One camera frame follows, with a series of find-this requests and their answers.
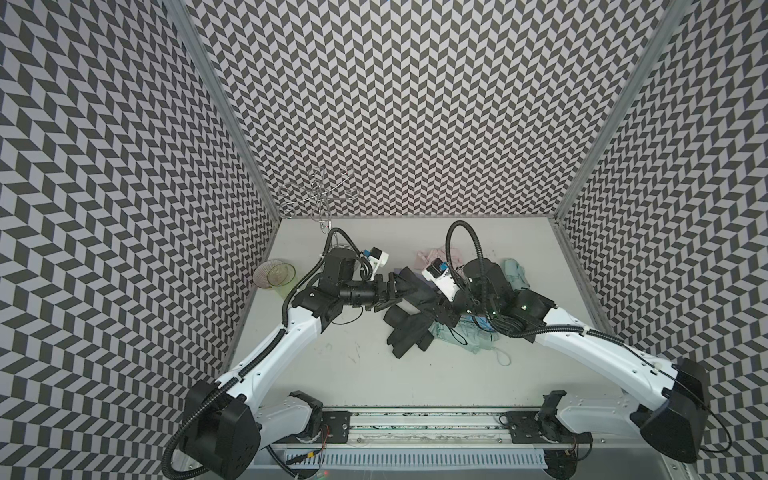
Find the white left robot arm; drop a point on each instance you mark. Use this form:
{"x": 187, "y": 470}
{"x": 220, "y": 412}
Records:
{"x": 225, "y": 423}

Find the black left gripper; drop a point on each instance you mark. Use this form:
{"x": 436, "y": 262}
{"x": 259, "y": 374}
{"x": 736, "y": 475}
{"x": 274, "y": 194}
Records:
{"x": 382, "y": 300}

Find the pink umbrella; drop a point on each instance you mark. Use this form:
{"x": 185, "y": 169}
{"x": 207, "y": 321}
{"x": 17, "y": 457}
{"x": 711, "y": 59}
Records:
{"x": 425, "y": 257}

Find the black umbrella sleeve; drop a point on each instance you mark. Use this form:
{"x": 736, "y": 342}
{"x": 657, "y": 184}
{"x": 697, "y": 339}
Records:
{"x": 415, "y": 290}

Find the mint green umbrella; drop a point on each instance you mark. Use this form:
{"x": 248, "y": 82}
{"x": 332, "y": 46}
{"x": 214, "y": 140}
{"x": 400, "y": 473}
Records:
{"x": 471, "y": 338}

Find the aluminium corner post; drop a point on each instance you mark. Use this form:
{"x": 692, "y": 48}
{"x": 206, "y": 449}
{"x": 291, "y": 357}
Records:
{"x": 179, "y": 15}
{"x": 671, "y": 19}

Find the aluminium corner post right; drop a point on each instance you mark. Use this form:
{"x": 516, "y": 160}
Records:
{"x": 671, "y": 19}

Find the green glass cup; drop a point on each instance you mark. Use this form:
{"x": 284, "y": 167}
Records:
{"x": 282, "y": 278}

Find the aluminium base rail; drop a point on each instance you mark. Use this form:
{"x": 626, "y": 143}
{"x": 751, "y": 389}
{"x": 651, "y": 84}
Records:
{"x": 460, "y": 442}

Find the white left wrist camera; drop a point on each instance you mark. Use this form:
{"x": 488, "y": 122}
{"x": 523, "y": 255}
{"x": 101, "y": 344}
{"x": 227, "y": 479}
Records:
{"x": 377, "y": 258}

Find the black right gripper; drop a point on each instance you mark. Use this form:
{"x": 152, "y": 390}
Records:
{"x": 450, "y": 315}

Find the black umbrella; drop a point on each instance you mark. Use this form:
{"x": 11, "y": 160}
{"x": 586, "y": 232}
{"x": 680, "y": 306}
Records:
{"x": 409, "y": 330}

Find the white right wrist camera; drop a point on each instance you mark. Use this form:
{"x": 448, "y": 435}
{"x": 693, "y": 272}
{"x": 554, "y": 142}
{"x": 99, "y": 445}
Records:
{"x": 438, "y": 273}

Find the chrome wire stand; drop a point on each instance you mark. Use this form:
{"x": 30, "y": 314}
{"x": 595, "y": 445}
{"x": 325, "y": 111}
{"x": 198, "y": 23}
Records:
{"x": 317, "y": 196}

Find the aluminium corner post left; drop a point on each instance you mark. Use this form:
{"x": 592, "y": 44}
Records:
{"x": 179, "y": 15}

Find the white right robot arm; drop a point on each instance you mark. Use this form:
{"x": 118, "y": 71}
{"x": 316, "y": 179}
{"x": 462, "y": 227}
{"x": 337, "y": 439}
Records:
{"x": 663, "y": 402}

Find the pink ribbed glass bowl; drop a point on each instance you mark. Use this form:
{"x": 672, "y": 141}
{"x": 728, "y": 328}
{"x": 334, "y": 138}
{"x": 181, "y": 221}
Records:
{"x": 261, "y": 274}

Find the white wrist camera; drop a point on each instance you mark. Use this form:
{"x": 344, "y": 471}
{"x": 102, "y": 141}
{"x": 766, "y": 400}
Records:
{"x": 377, "y": 258}
{"x": 438, "y": 273}

